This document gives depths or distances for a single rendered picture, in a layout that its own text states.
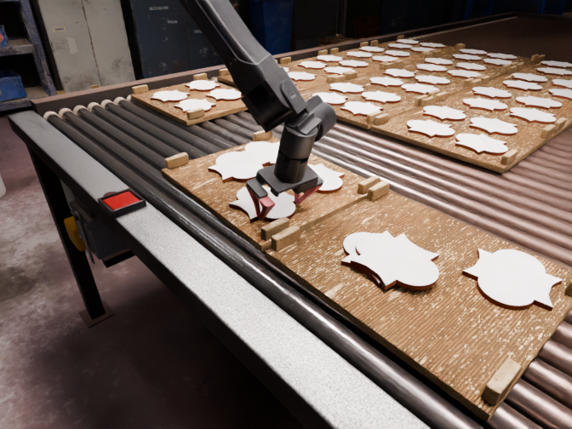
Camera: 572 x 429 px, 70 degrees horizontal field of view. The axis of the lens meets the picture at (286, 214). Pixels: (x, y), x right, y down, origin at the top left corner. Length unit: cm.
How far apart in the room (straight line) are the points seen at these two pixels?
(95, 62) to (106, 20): 47
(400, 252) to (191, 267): 36
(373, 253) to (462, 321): 17
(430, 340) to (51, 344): 170
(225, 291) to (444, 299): 34
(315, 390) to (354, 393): 5
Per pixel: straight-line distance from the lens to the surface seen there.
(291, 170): 72
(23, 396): 192
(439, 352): 60
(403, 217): 85
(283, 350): 60
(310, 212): 83
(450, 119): 142
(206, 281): 71
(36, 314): 222
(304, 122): 69
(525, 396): 63
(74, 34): 519
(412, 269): 68
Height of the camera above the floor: 138
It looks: 32 degrees down
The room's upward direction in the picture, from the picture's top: straight up
